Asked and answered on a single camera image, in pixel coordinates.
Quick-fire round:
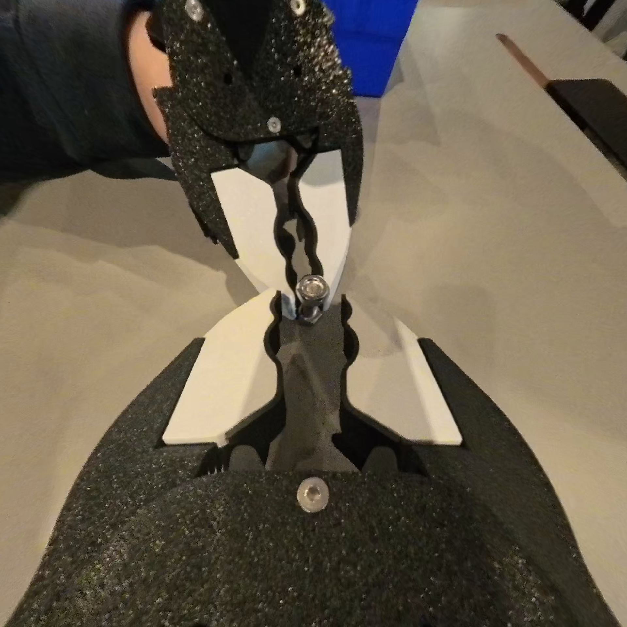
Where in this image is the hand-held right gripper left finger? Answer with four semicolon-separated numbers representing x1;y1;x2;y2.
161;289;287;448

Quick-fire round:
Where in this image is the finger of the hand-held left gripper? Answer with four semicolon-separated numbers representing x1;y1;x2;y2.
211;165;302;320
293;146;352;296

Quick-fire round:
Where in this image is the person's left forearm dark sleeve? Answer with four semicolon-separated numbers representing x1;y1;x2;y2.
0;0;169;182

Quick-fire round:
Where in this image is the person's left hand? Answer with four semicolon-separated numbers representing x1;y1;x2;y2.
126;10;173;144

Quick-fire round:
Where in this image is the blue plastic bin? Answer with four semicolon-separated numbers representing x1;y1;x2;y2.
321;0;419;97

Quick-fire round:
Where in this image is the silver hex bolt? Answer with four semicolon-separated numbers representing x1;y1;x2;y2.
295;274;328;324

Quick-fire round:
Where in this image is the dark office chair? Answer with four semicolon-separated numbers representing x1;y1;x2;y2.
554;0;627;30

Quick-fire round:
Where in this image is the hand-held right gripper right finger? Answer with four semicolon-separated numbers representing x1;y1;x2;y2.
335;293;464;446

